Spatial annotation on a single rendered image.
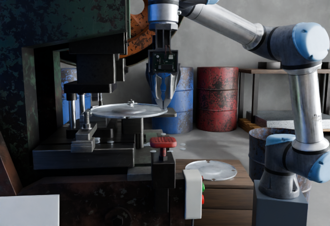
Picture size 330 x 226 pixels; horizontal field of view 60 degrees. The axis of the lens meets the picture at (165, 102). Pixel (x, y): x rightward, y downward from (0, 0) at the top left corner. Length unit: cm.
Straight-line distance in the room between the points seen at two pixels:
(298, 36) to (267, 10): 389
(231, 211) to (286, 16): 380
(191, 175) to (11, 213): 52
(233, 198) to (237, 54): 330
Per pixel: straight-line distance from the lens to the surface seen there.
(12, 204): 95
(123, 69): 102
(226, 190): 154
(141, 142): 106
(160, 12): 69
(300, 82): 100
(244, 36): 99
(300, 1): 508
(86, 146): 87
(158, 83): 74
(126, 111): 102
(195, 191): 89
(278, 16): 489
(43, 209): 93
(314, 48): 96
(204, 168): 169
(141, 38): 140
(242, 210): 160
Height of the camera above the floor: 97
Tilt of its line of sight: 8 degrees down
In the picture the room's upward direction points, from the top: straight up
